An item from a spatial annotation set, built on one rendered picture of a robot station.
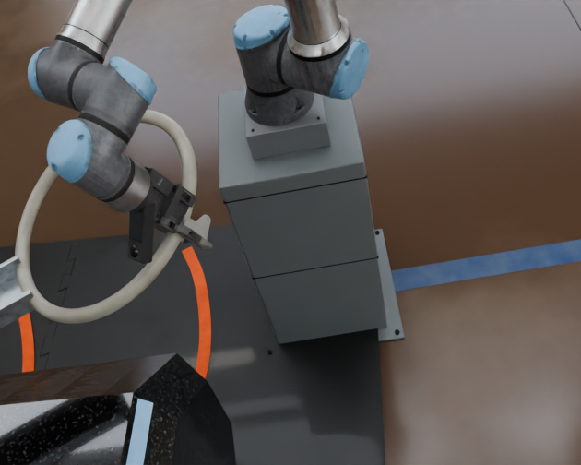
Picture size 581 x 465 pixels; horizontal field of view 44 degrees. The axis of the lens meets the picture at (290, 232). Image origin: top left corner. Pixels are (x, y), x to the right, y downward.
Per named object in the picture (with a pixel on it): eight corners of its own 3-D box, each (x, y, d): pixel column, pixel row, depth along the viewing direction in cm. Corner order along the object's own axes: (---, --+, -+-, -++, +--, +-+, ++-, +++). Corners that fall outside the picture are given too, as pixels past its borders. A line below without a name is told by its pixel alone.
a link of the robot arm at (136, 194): (120, 207, 119) (85, 196, 124) (139, 219, 122) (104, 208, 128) (143, 160, 120) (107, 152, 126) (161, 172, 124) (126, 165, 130)
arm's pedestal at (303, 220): (258, 251, 286) (201, 86, 221) (382, 230, 281) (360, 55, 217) (265, 361, 254) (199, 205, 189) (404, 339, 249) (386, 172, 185)
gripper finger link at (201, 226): (230, 227, 139) (194, 205, 133) (217, 254, 138) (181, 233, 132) (220, 225, 141) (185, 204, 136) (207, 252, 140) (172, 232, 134)
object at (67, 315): (58, 375, 139) (46, 372, 136) (1, 221, 169) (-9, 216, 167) (239, 204, 133) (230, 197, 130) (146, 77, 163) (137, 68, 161)
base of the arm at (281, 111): (249, 82, 204) (242, 54, 196) (314, 76, 200) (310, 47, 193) (243, 128, 192) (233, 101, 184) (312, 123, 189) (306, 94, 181)
